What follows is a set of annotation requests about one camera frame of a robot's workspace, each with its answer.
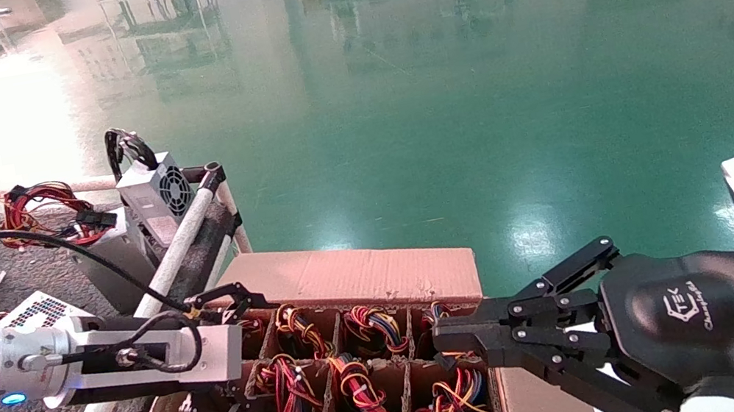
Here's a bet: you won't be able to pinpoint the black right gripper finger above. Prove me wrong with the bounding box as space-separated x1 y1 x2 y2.
435 302 687 412
421 233 632 349

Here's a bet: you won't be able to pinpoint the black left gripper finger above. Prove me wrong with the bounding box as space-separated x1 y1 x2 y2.
177 378 257 412
184 276 276 332

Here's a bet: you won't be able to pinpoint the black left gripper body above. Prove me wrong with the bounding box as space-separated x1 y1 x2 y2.
63 364 249 412

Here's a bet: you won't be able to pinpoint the cardboard box with dividers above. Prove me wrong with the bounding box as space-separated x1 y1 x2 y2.
75 199 599 412

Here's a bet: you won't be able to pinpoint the power supply with perforated lid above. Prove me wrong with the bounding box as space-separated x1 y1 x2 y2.
0 281 98 339

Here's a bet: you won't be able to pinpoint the white pipe table frame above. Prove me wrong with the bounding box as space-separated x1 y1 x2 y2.
0 136 282 412

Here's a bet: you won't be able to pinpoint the silver power supply, red wires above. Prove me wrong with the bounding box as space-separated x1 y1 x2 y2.
0 163 168 333

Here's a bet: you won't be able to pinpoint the fan power supply, black wires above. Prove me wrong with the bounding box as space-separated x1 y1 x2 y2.
102 116 204 258

